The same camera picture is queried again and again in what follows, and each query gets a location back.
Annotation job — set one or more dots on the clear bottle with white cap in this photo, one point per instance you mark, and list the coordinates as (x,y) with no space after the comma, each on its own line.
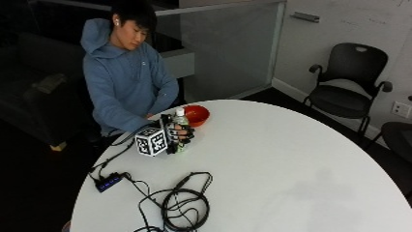
(180,120)

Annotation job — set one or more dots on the red bowl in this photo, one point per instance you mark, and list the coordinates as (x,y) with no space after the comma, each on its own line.
(197,114)

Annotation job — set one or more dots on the white marker cube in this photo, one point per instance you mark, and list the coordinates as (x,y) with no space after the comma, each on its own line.
(150,141)

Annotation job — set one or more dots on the person in blue hoodie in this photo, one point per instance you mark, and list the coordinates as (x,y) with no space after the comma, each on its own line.
(124,80)

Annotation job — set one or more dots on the black hub with blue lights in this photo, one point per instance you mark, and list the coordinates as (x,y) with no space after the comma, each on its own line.
(106,182)

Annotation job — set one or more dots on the grey sofa cushion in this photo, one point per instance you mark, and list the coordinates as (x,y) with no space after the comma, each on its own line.
(48,83)

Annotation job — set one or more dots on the white earbud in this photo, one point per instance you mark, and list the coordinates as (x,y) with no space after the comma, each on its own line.
(116,22)

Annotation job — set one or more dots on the dark sofa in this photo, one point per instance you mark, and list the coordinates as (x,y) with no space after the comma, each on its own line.
(29,83)

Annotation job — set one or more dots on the black office chair with armrests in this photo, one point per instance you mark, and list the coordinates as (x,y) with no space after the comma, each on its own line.
(342,87)

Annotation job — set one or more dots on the dark round chair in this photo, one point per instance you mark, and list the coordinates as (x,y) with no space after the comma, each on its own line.
(398,138)

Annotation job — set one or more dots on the glass partition with metal frame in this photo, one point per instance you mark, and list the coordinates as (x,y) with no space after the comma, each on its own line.
(232,48)

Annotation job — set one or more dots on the white wall outlet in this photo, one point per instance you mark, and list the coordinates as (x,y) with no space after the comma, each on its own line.
(401,109)

